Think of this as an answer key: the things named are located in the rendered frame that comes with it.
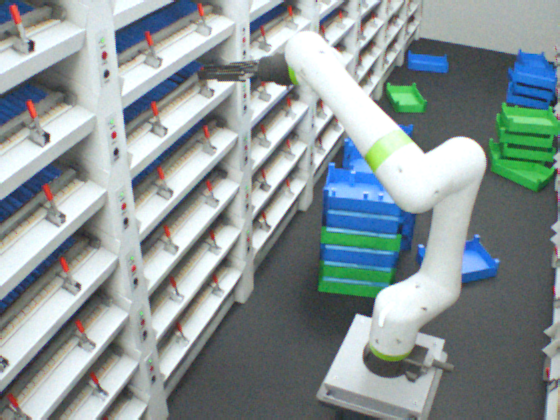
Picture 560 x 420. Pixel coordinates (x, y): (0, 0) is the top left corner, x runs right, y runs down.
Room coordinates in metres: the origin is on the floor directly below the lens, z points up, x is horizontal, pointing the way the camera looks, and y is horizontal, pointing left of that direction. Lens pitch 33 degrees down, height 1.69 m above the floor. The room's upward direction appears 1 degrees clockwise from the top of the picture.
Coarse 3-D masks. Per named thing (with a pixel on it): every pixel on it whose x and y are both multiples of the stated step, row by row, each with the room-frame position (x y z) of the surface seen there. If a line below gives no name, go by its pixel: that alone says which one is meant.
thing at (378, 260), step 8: (320, 248) 1.94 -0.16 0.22; (320, 256) 1.94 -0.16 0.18; (328, 256) 1.93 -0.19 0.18; (336, 256) 1.93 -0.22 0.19; (344, 256) 1.92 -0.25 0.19; (352, 256) 1.92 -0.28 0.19; (360, 256) 1.91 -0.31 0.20; (368, 256) 1.91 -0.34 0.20; (376, 256) 1.90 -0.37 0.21; (384, 256) 1.90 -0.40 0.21; (392, 256) 1.89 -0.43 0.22; (368, 264) 1.91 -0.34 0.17; (376, 264) 1.90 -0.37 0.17; (384, 264) 1.90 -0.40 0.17; (392, 264) 1.89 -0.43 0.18
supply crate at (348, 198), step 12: (336, 180) 2.13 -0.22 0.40; (348, 180) 2.12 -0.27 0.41; (360, 180) 2.11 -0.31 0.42; (372, 180) 2.10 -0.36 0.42; (324, 192) 1.94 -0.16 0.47; (348, 192) 2.04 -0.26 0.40; (360, 192) 2.04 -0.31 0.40; (372, 192) 2.04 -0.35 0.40; (384, 192) 2.04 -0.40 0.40; (324, 204) 1.94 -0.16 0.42; (336, 204) 1.93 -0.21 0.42; (348, 204) 1.92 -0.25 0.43; (360, 204) 1.92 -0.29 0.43; (372, 204) 1.91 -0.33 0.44; (384, 204) 1.90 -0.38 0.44; (396, 204) 1.89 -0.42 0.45
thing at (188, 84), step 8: (192, 80) 1.74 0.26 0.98; (200, 80) 1.79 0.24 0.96; (176, 88) 1.67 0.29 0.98; (184, 88) 1.69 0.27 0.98; (168, 96) 1.62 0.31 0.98; (176, 96) 1.65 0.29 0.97; (160, 104) 1.57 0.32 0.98; (168, 104) 1.61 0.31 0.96; (144, 112) 1.51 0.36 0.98; (152, 112) 1.52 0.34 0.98; (136, 120) 1.47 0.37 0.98; (128, 128) 1.42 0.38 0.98; (136, 128) 1.46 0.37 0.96
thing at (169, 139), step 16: (208, 64) 1.90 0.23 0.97; (208, 80) 1.81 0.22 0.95; (224, 96) 1.80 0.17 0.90; (160, 112) 1.57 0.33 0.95; (176, 112) 1.59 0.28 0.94; (192, 112) 1.61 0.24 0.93; (144, 128) 1.48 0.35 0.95; (176, 128) 1.52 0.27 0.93; (144, 144) 1.41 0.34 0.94; (160, 144) 1.43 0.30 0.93; (128, 160) 1.30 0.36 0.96; (144, 160) 1.37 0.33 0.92
